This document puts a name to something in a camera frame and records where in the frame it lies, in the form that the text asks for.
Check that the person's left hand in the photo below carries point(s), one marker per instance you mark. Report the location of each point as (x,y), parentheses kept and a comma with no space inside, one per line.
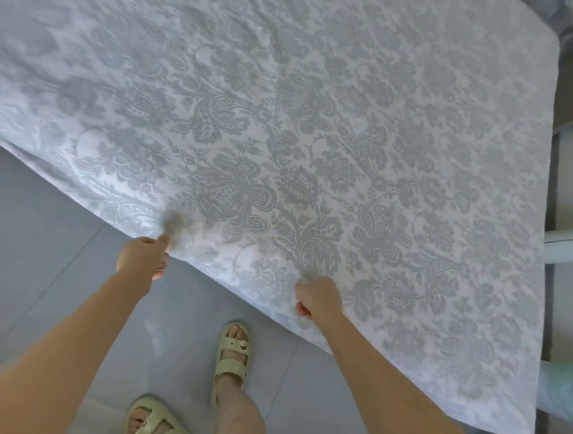
(142,261)

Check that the person's right hand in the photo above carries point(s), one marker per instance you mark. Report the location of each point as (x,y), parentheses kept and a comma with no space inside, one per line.
(320,300)

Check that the blue-grey cloth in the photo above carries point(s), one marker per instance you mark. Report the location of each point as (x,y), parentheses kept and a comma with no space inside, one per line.
(322,129)

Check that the person's right forearm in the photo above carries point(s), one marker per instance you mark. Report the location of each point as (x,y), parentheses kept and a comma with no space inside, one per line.
(401,398)

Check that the person's left forearm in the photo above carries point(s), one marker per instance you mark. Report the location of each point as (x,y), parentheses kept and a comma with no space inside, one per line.
(41,364)

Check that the person's right leg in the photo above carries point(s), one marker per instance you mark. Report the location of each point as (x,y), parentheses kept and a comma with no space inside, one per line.
(243,417)

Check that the white cylinder appliance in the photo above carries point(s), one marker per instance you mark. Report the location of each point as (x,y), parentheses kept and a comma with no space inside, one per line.
(570,244)

